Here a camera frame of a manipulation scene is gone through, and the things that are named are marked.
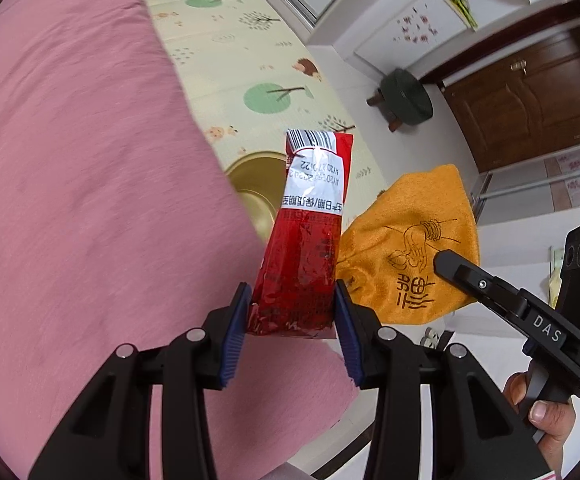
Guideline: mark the floral glass sliding door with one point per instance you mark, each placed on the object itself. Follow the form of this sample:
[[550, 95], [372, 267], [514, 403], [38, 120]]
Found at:
[[570, 175]]

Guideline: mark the green round stool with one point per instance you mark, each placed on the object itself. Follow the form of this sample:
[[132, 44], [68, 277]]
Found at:
[[405, 95]]

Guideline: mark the printed play mat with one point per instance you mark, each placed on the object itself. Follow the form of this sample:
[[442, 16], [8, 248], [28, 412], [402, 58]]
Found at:
[[250, 55]]

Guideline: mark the brown wooden door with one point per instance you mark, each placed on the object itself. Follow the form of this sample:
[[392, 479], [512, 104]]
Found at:
[[535, 95]]

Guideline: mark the yellow paper item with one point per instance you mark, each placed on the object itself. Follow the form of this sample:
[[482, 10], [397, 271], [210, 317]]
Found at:
[[556, 280]]

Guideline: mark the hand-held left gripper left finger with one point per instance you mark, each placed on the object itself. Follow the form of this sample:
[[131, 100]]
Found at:
[[235, 332]]

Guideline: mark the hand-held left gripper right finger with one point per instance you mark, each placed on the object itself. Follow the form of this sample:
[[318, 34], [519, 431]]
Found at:
[[347, 332]]

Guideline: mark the pink bed sheet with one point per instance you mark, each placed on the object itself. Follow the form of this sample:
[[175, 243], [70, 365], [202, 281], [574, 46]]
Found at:
[[85, 170]]

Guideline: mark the person's right hand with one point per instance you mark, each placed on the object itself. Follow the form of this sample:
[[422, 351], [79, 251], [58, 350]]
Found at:
[[555, 430]]

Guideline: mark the orange cloth pouch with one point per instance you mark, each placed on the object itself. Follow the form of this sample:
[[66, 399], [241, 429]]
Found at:
[[410, 220]]

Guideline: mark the red snack packet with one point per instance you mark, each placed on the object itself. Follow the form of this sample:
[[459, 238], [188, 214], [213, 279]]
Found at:
[[300, 250]]

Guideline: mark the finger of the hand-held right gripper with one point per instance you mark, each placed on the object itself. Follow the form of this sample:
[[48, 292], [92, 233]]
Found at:
[[475, 282]]

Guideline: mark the gold metal basin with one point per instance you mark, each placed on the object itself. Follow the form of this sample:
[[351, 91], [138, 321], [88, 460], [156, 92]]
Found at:
[[255, 185]]

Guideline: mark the white cabinet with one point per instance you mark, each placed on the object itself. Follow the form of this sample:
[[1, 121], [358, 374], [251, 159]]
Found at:
[[400, 20]]

